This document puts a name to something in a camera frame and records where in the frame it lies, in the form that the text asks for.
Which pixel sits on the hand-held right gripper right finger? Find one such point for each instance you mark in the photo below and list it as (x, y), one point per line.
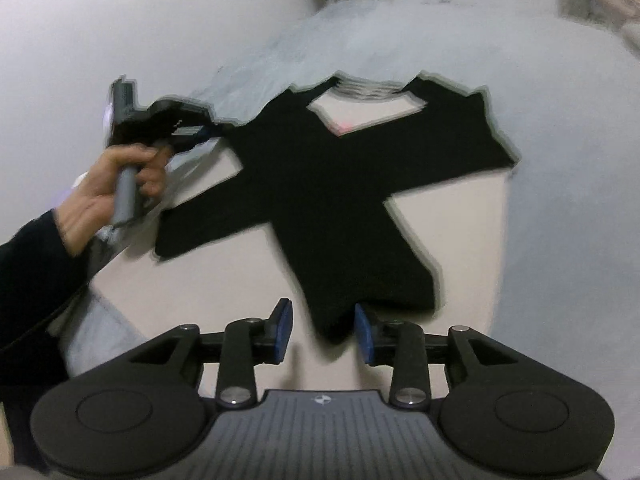
(364, 335)

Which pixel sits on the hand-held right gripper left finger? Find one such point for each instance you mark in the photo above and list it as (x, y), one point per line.
(283, 332)

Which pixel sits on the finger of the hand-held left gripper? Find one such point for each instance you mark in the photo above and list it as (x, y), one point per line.
(202, 133)

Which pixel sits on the cream sweatshirt with black sleeves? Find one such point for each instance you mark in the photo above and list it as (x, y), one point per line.
(320, 185)

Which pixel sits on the person's left forearm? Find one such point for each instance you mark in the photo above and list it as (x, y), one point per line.
(30, 285)

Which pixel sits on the person's left hand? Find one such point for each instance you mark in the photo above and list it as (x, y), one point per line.
(85, 205)

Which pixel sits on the beige folded blanket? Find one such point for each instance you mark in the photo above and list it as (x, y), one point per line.
(617, 0)

